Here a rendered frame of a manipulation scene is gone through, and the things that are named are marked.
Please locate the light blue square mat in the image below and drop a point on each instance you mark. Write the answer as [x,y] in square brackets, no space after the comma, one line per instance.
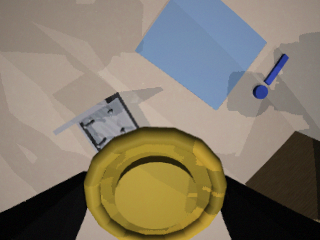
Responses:
[203,45]

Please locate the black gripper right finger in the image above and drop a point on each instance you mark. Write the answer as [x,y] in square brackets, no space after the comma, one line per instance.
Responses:
[248,215]

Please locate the dark grey dish rack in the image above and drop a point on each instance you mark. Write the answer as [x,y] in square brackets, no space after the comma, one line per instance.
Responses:
[101,123]

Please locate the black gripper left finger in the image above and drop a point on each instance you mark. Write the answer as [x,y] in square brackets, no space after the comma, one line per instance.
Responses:
[55,214]

